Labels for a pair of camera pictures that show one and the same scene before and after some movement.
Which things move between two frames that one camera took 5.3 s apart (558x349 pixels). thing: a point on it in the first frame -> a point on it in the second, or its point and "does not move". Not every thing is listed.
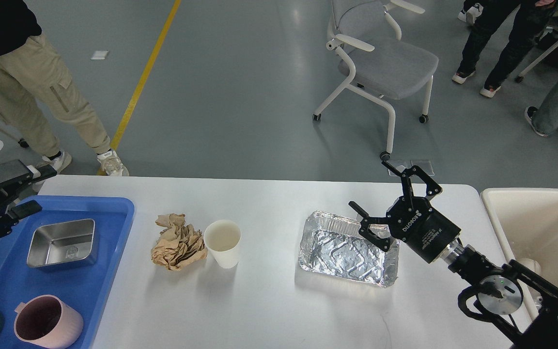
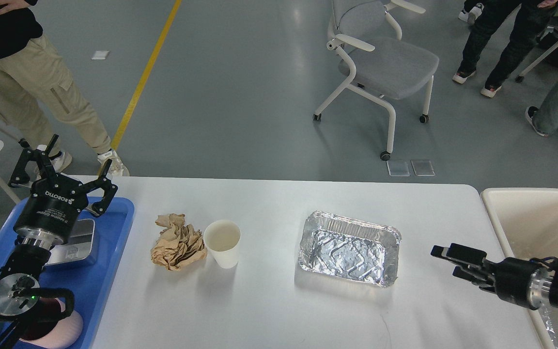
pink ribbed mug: [47, 321] does not move
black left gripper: [8, 176] -> [54, 200]
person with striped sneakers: [472, 9] does not move
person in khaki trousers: [9, 64] does not move
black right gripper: [413, 220] -> [518, 280]
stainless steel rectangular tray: [61, 242] does not move
